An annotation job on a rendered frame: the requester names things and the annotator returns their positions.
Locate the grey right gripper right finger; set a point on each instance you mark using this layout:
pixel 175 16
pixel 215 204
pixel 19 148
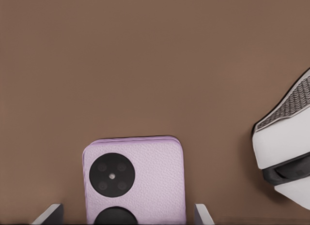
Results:
pixel 202 214

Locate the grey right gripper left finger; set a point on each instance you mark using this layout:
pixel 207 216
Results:
pixel 51 214

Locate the lilac leather-textured phone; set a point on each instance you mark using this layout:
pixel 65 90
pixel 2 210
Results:
pixel 150 181

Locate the white phone stand with grille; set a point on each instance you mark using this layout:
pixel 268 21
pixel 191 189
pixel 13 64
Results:
pixel 283 142

